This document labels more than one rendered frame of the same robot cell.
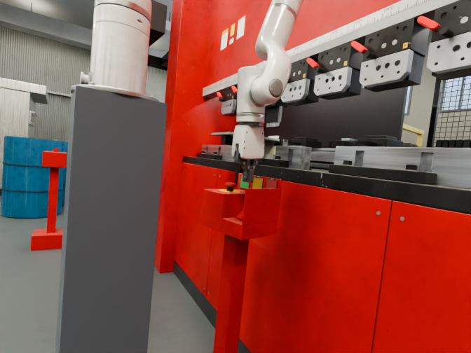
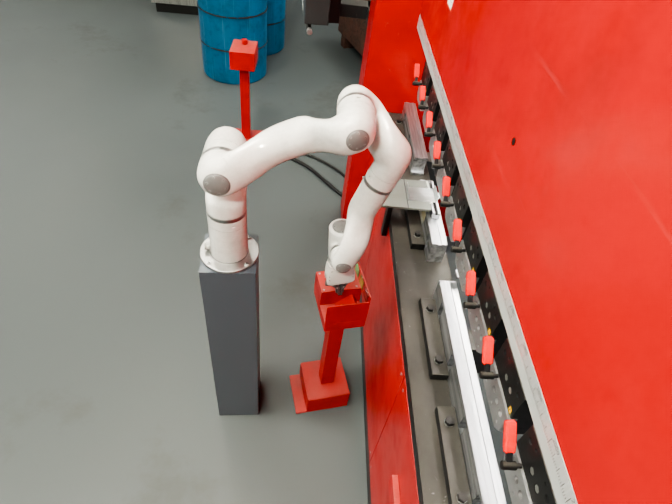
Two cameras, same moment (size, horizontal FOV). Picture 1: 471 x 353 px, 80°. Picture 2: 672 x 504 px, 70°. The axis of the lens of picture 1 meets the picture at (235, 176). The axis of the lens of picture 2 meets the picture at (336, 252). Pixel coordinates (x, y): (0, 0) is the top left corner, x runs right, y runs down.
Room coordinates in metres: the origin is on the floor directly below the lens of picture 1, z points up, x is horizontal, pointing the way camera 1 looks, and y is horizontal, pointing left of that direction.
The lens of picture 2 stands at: (-0.20, -0.46, 2.18)
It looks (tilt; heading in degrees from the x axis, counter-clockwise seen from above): 45 degrees down; 24
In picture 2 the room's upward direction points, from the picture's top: 9 degrees clockwise
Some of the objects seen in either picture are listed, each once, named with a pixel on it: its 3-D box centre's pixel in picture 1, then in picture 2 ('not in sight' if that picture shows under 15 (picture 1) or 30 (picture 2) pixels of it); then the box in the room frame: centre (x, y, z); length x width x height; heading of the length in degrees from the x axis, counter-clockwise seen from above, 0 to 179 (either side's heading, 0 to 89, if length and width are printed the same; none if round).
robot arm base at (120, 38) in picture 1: (120, 59); (228, 232); (0.66, 0.29, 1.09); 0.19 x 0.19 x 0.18
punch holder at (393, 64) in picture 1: (392, 58); (481, 257); (0.87, -0.44, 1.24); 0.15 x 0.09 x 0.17; 30
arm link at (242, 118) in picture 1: (250, 119); not in sight; (0.84, -0.03, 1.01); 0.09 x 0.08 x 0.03; 133
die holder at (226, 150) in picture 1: (219, 152); (413, 136); (1.85, 0.12, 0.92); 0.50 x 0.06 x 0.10; 30
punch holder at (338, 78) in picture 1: (338, 72); (468, 211); (1.05, -0.34, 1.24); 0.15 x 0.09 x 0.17; 30
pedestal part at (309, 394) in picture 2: not in sight; (318, 384); (0.89, 0.00, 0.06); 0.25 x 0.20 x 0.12; 133
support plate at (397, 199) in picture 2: (244, 136); (395, 193); (1.30, -0.03, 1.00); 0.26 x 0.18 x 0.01; 120
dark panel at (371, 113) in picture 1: (314, 131); not in sight; (1.83, -0.48, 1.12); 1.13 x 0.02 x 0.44; 30
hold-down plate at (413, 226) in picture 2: (263, 162); (413, 221); (1.31, -0.13, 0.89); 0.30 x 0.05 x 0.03; 30
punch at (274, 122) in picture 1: (273, 116); not in sight; (1.37, -0.16, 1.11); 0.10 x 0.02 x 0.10; 30
